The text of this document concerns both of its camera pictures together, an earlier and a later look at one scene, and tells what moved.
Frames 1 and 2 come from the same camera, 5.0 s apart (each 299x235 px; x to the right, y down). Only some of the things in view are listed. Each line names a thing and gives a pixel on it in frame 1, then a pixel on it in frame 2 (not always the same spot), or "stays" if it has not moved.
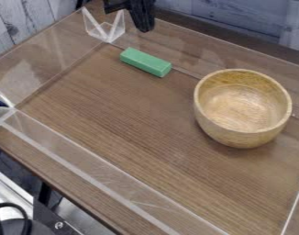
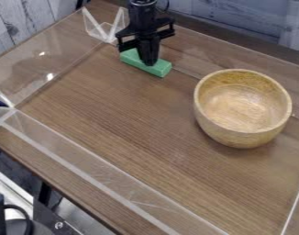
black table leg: x=44 y=194 stays
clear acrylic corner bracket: x=106 y=31 stays
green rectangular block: x=146 y=61 stays
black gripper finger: x=142 y=12 to x=146 y=28
